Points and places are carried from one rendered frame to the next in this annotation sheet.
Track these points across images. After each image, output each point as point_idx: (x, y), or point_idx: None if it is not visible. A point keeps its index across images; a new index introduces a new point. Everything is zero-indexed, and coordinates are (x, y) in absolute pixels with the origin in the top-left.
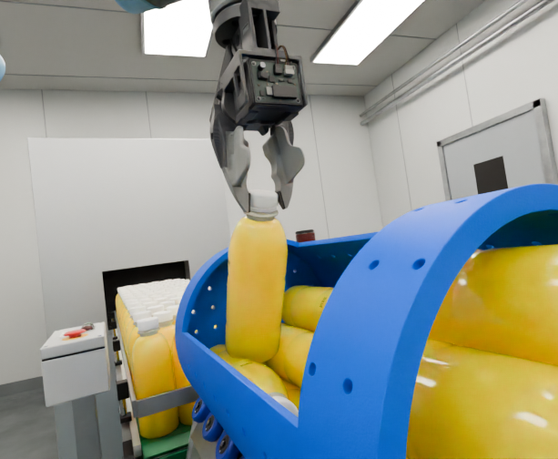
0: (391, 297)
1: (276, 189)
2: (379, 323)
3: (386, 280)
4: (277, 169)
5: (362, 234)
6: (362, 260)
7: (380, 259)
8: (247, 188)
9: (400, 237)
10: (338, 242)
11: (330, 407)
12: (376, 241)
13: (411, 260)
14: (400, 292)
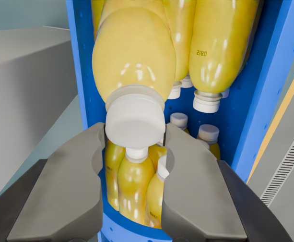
0: (104, 231)
1: (168, 134)
2: None
3: (107, 231)
4: (169, 172)
5: (250, 123)
6: (112, 225)
7: (112, 231)
8: (101, 150)
9: (122, 238)
10: (260, 71)
11: None
12: (121, 230)
13: (112, 240)
14: (105, 234)
